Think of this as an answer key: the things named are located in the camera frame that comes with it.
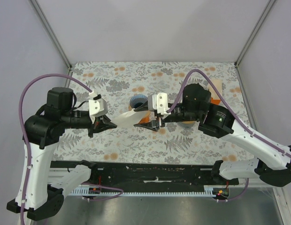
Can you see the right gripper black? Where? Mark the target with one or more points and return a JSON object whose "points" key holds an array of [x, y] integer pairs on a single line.
{"points": [[154, 125]]}

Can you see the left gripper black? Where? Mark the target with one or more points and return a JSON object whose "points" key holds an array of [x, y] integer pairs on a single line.
{"points": [[101, 123]]}

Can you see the orange glass carafe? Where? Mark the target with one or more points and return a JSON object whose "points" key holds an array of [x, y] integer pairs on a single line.
{"points": [[146, 118]]}

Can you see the blue plastic dripper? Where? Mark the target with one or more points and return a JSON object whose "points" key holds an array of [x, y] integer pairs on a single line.
{"points": [[137, 100]]}

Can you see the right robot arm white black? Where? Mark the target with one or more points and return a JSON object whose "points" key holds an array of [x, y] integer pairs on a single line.
{"points": [[271, 162]]}

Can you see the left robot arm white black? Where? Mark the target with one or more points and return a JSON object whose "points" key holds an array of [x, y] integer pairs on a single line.
{"points": [[39, 199]]}

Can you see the floral tablecloth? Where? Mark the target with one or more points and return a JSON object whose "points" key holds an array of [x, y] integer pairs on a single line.
{"points": [[117, 82]]}

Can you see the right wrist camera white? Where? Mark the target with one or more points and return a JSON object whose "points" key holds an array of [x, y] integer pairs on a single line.
{"points": [[159, 103]]}

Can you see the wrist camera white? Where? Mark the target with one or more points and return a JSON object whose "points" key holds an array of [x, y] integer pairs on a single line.
{"points": [[97, 107], [159, 103]]}

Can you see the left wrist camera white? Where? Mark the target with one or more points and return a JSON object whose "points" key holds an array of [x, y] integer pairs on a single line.
{"points": [[97, 107]]}

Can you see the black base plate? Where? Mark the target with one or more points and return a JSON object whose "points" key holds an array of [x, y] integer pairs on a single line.
{"points": [[112, 173]]}

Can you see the white cable duct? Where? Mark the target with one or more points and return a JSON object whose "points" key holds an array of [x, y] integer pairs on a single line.
{"points": [[94, 191]]}

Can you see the right aluminium frame post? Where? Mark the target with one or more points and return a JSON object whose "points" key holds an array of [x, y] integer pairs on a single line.
{"points": [[261, 20]]}

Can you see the aluminium frame post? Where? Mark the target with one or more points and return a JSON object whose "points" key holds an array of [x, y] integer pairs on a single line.
{"points": [[49, 30], [261, 20]]}

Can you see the left aluminium frame post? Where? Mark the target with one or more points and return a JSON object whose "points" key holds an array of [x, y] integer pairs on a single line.
{"points": [[49, 30]]}

